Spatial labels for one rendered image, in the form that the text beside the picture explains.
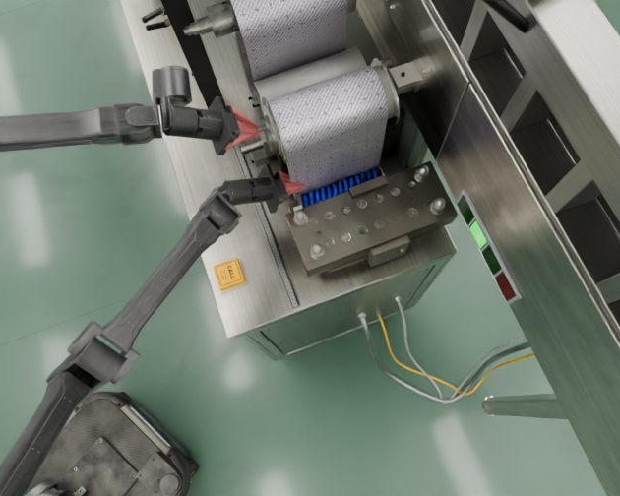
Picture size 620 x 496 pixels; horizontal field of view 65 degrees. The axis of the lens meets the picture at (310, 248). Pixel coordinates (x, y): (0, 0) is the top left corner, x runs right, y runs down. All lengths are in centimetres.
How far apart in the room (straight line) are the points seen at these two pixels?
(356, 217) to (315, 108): 32
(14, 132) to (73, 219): 168
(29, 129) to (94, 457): 141
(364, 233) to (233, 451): 129
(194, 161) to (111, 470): 119
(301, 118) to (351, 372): 138
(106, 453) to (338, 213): 132
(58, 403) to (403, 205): 86
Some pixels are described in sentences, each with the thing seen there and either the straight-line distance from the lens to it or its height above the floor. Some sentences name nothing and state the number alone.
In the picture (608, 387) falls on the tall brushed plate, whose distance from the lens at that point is 93.
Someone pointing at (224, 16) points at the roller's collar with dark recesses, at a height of 136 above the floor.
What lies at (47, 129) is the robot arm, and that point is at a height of 145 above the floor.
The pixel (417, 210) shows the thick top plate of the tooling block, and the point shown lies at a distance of 126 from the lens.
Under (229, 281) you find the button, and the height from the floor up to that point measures 92.
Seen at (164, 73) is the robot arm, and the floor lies 143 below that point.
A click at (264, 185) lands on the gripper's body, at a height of 116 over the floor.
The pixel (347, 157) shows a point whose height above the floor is 113.
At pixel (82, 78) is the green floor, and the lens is 307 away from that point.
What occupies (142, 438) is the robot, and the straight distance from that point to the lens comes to 208.
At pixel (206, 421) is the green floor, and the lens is 225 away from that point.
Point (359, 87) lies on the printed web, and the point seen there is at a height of 131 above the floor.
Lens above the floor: 218
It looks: 72 degrees down
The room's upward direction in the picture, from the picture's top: 10 degrees counter-clockwise
